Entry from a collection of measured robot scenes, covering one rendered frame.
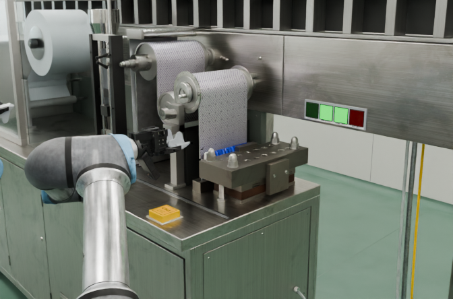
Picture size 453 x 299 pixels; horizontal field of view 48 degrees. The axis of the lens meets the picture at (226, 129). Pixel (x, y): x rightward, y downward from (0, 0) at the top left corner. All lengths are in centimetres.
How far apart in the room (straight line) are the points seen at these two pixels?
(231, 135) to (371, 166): 278
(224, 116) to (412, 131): 64
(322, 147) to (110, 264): 392
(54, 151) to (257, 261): 86
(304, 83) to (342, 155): 287
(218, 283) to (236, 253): 11
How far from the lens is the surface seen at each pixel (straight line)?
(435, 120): 159
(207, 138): 178
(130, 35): 198
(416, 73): 160
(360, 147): 454
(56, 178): 115
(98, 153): 113
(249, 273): 174
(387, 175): 447
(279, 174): 176
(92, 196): 108
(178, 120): 178
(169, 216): 158
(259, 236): 171
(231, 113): 184
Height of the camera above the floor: 154
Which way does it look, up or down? 14 degrees down
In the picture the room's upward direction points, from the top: straight up
